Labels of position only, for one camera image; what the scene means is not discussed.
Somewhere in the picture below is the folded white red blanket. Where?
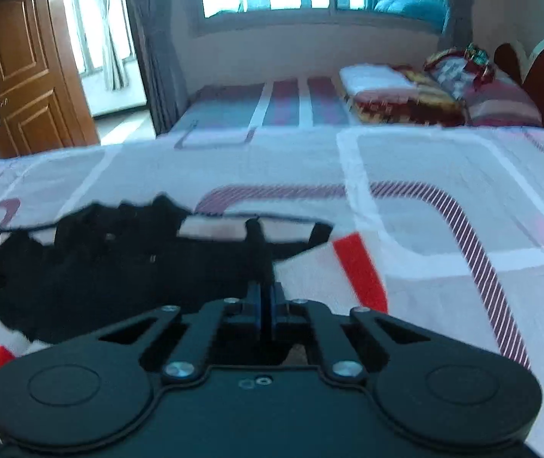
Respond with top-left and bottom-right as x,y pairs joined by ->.
339,64 -> 467,127

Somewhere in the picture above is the patterned red pillow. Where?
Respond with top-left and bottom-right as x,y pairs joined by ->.
424,44 -> 542,127

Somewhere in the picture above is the grey curtain left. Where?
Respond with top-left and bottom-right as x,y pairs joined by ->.
126,0 -> 188,135

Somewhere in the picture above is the striped white red black garment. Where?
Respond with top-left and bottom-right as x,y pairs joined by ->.
0,196 -> 389,367

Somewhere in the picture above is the white sheer curtain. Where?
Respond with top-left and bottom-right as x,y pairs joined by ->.
96,0 -> 132,91

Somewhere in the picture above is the grey curtain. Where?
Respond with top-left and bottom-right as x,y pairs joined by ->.
439,0 -> 475,50
126,0 -> 188,135

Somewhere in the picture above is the wooden door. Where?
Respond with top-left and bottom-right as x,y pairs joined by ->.
0,0 -> 99,158

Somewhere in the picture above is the striped bed sheet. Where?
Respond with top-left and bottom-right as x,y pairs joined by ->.
171,77 -> 358,134

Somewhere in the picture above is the grey curtain right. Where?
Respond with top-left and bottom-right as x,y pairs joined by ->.
439,0 -> 475,50

